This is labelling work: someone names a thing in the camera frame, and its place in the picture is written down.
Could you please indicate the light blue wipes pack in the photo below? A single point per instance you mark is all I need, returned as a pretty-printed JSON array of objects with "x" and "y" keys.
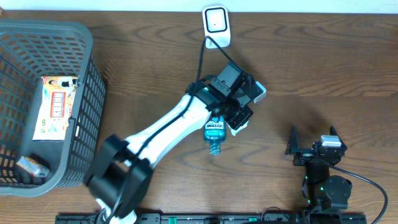
[{"x": 236, "y": 131}]

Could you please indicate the yellow wet wipes bag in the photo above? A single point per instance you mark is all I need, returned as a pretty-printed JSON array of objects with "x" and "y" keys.
[{"x": 58, "y": 96}]

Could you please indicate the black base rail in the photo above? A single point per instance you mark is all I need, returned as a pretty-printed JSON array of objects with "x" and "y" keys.
[{"x": 156, "y": 218}]

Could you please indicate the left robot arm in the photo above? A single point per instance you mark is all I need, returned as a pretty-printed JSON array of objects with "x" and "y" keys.
[{"x": 120, "y": 174}]

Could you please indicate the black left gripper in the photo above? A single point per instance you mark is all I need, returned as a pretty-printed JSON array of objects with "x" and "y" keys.
[{"x": 237, "y": 123}]

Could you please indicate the teal mouthwash bottle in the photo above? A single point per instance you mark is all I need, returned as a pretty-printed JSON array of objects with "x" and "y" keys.
[{"x": 214, "y": 134}]

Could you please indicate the small orange snack box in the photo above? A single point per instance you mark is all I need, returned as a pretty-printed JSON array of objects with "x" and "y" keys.
[{"x": 33, "y": 167}]

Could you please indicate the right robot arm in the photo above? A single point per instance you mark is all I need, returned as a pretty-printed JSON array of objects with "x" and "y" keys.
[{"x": 327, "y": 194}]

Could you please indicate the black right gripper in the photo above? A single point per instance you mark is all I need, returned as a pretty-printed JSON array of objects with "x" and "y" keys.
[{"x": 293, "y": 148}]

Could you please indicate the grey plastic shopping basket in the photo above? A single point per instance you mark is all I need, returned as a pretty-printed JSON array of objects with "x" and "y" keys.
[{"x": 30, "y": 50}]

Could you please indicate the white barcode scanner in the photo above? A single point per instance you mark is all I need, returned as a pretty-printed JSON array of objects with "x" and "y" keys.
[{"x": 216, "y": 26}]

